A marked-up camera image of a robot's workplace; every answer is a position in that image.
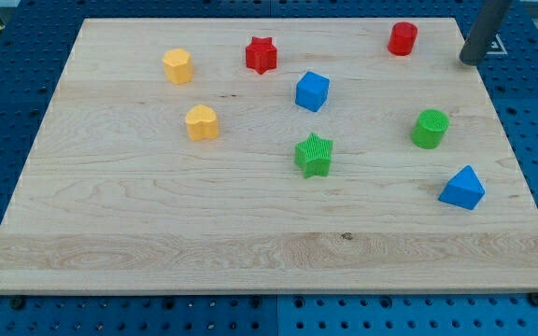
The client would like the red cylinder block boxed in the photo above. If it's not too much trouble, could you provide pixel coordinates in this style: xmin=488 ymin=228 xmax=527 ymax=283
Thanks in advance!
xmin=388 ymin=21 xmax=418 ymax=56

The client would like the grey cylindrical robot arm rod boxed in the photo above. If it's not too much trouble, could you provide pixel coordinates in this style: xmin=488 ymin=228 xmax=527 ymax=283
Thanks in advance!
xmin=459 ymin=0 xmax=513 ymax=66

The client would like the green star block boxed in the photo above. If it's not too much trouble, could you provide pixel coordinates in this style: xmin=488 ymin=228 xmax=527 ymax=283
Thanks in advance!
xmin=294 ymin=133 xmax=333 ymax=178

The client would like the light wooden board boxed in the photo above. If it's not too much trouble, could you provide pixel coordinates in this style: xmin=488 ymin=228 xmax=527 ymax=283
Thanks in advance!
xmin=0 ymin=18 xmax=538 ymax=295

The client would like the yellow hexagon block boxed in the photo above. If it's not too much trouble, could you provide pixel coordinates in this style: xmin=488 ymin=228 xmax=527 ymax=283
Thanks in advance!
xmin=163 ymin=49 xmax=193 ymax=84

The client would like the blue triangle block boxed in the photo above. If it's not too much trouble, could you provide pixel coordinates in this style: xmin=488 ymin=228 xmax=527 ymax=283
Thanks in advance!
xmin=438 ymin=165 xmax=486 ymax=210

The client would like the red star block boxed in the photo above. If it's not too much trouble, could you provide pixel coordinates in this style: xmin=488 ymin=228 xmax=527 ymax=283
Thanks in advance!
xmin=245 ymin=36 xmax=277 ymax=75

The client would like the yellow heart block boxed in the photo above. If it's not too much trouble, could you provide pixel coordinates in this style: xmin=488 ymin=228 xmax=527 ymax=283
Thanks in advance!
xmin=185 ymin=105 xmax=219 ymax=141

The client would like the green cylinder block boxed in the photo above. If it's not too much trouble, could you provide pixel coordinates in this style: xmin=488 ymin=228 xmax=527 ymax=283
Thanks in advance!
xmin=411 ymin=109 xmax=449 ymax=149

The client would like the blue cube block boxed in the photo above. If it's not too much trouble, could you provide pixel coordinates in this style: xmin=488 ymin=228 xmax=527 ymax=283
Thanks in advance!
xmin=295 ymin=72 xmax=331 ymax=112

